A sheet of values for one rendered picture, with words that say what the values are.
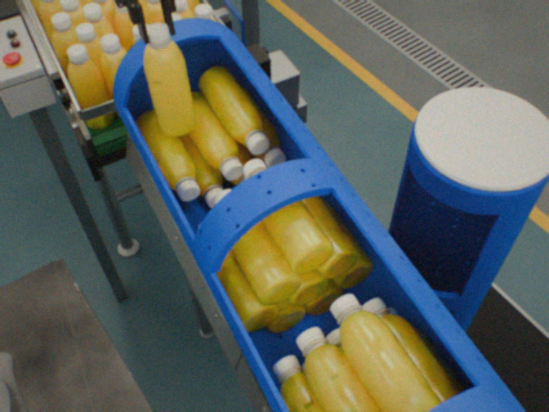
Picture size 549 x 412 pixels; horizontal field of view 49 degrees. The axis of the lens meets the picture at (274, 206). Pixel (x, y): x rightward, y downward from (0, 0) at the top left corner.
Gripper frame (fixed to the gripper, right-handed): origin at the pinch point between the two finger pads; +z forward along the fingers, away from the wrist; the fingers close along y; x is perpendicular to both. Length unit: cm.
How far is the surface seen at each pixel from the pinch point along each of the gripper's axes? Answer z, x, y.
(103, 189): 94, 53, -16
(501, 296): 119, -31, 86
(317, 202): 19.3, -32.1, 12.3
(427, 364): 19, -63, 12
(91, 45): 25.7, 33.0, -7.1
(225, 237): 13.9, -34.7, -4.7
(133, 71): 13.6, 5.8, -4.4
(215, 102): 20.7, -1.6, 7.7
